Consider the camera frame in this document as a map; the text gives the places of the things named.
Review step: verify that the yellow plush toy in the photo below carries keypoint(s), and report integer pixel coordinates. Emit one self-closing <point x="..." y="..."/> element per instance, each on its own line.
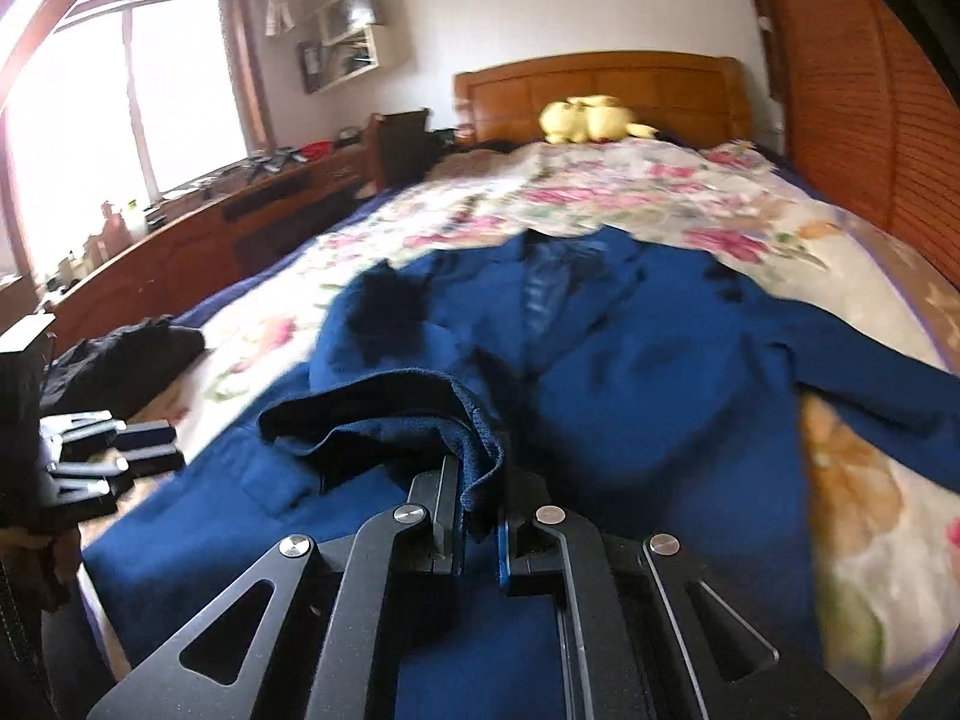
<point x="577" y="120"/>

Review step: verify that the black garment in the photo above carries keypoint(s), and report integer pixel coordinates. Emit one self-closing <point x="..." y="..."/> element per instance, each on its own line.
<point x="127" y="364"/>

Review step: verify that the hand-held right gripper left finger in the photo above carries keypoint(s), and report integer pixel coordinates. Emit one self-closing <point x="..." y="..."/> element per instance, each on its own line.
<point x="448" y="514"/>

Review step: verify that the blue bed sheet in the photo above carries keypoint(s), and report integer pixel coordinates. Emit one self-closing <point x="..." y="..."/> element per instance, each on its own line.
<point x="361" y="208"/>

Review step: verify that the blue suit jacket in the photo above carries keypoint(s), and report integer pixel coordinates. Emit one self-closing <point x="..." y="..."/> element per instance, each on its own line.
<point x="637" y="405"/>

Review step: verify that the wooden headboard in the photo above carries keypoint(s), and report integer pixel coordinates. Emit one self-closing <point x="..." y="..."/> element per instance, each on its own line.
<point x="660" y="90"/>

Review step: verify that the floral bedspread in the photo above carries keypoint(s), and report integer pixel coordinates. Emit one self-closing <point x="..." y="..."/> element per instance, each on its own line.
<point x="600" y="195"/>

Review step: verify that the black chair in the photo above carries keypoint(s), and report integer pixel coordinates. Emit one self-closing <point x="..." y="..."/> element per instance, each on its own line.
<point x="397" y="150"/>

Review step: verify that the window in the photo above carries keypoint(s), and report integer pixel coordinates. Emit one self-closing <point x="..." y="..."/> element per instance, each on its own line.
<point x="172" y="90"/>

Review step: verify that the wooden dresser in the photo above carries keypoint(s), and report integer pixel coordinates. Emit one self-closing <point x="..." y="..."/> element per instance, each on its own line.
<point x="187" y="240"/>

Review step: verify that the wooden louvred wardrobe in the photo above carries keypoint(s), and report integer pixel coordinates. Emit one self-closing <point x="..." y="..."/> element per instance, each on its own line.
<point x="847" y="90"/>

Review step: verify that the white wall shelf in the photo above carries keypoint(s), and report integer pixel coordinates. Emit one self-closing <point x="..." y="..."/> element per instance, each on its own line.
<point x="356" y="52"/>

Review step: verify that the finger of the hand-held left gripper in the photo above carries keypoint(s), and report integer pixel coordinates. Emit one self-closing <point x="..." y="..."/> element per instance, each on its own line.
<point x="150" y="461"/>
<point x="146" y="435"/>

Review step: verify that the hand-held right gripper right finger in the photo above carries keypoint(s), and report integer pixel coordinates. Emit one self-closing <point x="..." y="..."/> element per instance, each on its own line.
<point x="501" y="551"/>

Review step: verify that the red container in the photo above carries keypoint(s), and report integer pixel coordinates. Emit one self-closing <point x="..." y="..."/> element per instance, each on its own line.
<point x="319" y="149"/>

